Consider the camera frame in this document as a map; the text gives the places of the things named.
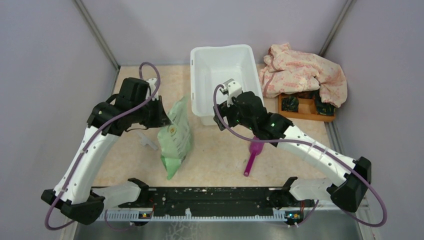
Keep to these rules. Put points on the dark patterned cloth bundle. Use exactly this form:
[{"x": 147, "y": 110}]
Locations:
[{"x": 290, "y": 104}]

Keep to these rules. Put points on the pink patterned cloth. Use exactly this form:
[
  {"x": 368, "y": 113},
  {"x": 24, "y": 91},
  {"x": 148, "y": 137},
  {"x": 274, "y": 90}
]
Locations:
[{"x": 288, "y": 71}]

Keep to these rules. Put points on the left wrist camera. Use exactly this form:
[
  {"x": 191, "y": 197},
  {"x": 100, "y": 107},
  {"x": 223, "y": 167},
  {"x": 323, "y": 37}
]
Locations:
[{"x": 152, "y": 87}]

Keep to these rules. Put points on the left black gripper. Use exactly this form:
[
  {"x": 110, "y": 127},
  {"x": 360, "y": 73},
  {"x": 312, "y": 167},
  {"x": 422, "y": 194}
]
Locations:
[{"x": 161, "y": 119}]

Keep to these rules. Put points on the wooden tray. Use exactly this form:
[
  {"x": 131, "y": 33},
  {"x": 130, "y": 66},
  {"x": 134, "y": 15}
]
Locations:
[{"x": 306, "y": 110}]

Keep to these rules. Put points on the white bag clip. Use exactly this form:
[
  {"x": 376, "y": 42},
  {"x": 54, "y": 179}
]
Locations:
[{"x": 145, "y": 141}]

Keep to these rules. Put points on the white plastic litter box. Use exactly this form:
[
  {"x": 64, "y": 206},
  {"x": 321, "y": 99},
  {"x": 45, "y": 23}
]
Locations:
[{"x": 212, "y": 66}]

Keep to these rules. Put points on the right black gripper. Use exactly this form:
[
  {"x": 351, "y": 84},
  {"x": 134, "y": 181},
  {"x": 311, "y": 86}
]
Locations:
[{"x": 224, "y": 109}]

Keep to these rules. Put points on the green cat litter bag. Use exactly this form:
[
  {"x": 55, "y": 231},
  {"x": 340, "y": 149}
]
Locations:
[{"x": 175, "y": 139}]

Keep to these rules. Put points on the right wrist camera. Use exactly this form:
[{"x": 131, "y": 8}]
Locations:
[{"x": 231, "y": 88}]

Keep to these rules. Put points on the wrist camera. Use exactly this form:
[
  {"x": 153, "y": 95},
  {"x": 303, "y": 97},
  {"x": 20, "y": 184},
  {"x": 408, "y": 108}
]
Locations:
[
  {"x": 152, "y": 87},
  {"x": 231, "y": 88}
]

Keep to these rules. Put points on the aluminium frame rail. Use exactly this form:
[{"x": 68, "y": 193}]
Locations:
[{"x": 287, "y": 214}]

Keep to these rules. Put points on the purple plastic scoop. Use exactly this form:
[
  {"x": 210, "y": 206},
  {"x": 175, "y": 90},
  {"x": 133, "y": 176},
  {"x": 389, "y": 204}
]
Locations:
[{"x": 255, "y": 148}]

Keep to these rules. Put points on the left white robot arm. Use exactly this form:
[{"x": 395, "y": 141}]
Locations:
[{"x": 86, "y": 159}]

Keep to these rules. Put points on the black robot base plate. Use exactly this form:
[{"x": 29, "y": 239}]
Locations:
[{"x": 216, "y": 201}]

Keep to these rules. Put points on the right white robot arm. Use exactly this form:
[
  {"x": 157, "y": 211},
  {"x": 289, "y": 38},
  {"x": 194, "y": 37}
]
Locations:
[{"x": 346, "y": 180}]

